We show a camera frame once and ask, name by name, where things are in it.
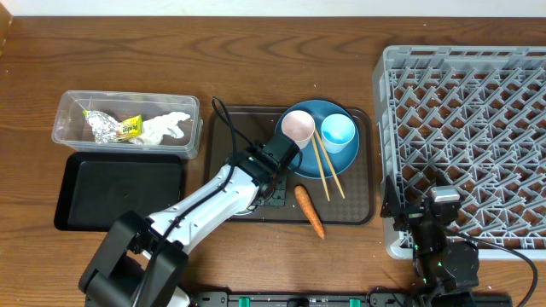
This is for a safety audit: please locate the wooden chopstick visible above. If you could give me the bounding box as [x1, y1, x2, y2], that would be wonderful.
[311, 136, 330, 202]
[314, 129, 346, 199]

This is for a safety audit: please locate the light blue cup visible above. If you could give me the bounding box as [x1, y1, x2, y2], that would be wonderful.
[320, 113, 357, 154]

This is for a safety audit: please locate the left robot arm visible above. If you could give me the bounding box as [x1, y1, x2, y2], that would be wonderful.
[78, 132, 300, 306]

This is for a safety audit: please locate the grey dishwasher rack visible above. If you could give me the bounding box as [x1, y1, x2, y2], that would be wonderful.
[372, 45, 545, 261]

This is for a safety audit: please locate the foil and green wrapper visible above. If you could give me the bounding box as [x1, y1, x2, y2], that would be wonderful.
[83, 110, 142, 143]

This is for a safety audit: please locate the left wooden chopstick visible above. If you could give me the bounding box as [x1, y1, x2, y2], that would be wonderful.
[311, 136, 330, 202]

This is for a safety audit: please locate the clear plastic bin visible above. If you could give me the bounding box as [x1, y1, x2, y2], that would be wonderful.
[52, 90, 202, 159]

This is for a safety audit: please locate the white tissue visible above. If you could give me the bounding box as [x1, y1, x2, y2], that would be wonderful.
[129, 112, 190, 146]

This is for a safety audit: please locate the right wooden chopstick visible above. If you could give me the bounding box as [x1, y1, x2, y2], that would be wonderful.
[314, 129, 346, 199]

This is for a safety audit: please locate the black plastic tray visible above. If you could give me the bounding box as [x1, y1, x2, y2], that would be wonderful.
[54, 152, 185, 232]

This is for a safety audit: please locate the dark blue plate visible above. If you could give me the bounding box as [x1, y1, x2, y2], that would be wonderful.
[276, 100, 360, 179]

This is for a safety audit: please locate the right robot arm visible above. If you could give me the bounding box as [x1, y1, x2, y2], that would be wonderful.
[380, 173, 479, 306]

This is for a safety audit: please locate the orange carrot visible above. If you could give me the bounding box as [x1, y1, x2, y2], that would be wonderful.
[294, 185, 326, 240]

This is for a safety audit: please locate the brown serving tray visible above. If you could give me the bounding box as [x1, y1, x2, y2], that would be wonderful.
[228, 106, 375, 225]

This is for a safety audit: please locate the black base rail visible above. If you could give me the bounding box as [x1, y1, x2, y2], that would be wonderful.
[189, 288, 514, 307]

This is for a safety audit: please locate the pink cup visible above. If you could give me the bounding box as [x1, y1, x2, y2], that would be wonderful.
[281, 110, 316, 149]

